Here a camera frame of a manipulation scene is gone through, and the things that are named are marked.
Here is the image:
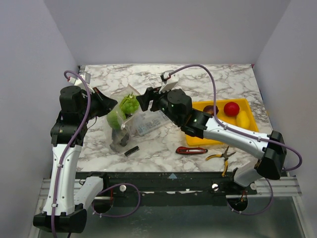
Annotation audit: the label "aluminium rail frame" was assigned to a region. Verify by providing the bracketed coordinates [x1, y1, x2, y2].
[27, 173, 305, 238]

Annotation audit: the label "yellow plastic tray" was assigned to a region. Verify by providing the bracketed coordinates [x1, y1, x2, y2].
[186, 98, 259, 147]

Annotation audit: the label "dark red onion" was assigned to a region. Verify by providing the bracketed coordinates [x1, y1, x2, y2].
[203, 105, 219, 116]

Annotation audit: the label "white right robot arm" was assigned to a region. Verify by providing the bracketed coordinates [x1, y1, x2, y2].
[136, 87, 286, 194]

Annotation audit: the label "yellow handled pliers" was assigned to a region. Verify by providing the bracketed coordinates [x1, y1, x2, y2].
[205, 146, 236, 178]

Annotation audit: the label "green cabbage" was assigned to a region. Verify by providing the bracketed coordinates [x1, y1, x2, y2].
[106, 111, 121, 130]

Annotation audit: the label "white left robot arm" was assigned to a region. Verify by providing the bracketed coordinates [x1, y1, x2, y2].
[33, 86, 117, 233]

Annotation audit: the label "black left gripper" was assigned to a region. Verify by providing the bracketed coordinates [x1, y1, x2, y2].
[79, 87, 118, 121]

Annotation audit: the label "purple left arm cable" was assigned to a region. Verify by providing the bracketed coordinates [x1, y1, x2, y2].
[51, 70, 141, 235]

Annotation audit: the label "clear plastic screw box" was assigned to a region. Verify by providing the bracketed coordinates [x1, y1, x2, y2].
[134, 111, 170, 136]

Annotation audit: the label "red tomato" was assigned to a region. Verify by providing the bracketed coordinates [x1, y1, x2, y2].
[223, 102, 240, 117]

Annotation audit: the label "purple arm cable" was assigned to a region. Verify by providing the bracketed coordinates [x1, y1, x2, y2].
[51, 70, 141, 235]
[170, 64, 303, 216]

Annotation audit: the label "green grape bunch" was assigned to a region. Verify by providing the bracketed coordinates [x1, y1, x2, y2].
[119, 93, 139, 115]

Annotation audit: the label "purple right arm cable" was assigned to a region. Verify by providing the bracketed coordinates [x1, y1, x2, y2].
[170, 64, 303, 216]

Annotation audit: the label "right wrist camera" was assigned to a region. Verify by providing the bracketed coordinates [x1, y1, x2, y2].
[158, 70, 178, 94]

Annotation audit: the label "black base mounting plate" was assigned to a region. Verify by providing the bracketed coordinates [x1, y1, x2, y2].
[76, 172, 257, 207]

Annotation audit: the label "yellow lemon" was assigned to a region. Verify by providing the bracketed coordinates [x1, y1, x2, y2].
[236, 111, 250, 129]

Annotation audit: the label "red utility knife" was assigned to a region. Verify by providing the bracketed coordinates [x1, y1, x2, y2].
[175, 146, 208, 155]

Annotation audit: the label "clear zip top bag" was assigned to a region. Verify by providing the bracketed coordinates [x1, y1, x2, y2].
[104, 84, 140, 153]

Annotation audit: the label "black ic chip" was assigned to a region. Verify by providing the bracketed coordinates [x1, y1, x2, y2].
[124, 146, 139, 157]

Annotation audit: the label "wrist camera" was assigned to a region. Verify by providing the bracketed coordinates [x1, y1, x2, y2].
[68, 72, 91, 89]
[158, 70, 178, 94]

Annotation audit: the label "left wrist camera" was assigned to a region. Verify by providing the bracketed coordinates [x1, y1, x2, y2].
[68, 72, 91, 89]

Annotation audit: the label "grey toy fish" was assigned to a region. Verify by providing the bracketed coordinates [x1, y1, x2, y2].
[109, 129, 121, 151]

